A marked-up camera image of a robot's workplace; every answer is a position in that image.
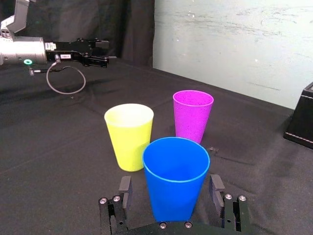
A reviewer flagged black hanging curtain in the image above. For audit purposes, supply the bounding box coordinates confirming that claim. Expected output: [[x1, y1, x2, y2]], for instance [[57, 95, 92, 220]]
[[0, 0, 156, 67]]

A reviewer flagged purple plastic cup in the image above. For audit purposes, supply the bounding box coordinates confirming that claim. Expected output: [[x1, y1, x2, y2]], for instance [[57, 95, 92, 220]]
[[172, 90, 215, 144]]

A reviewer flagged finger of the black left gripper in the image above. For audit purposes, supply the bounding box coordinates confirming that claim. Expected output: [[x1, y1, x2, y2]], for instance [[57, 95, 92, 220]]
[[82, 54, 117, 69], [88, 38, 110, 49]]

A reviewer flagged thin dark looped cable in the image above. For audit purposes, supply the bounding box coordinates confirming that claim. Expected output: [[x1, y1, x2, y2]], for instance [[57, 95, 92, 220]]
[[27, 55, 87, 95]]

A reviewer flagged blue plastic cup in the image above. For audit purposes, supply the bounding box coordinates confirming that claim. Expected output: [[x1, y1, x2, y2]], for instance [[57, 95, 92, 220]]
[[142, 137, 211, 223]]

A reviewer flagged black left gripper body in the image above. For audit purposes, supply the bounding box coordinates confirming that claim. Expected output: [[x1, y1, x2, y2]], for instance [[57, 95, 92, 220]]
[[45, 39, 93, 67]]

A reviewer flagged black box with stitched edge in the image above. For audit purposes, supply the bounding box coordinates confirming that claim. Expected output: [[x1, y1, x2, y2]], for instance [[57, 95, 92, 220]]
[[283, 81, 313, 150]]

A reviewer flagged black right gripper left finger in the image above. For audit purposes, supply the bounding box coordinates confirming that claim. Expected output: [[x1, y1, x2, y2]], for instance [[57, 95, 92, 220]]
[[98, 176, 134, 235]]

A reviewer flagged yellow plastic cup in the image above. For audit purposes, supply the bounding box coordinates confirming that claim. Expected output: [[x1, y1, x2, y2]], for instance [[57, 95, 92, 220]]
[[104, 103, 155, 172]]

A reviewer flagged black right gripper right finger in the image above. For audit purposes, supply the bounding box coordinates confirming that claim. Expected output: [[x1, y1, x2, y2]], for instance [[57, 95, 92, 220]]
[[209, 174, 253, 233]]

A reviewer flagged black table cloth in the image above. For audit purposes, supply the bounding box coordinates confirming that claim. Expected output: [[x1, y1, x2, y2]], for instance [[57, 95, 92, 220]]
[[0, 59, 313, 235]]

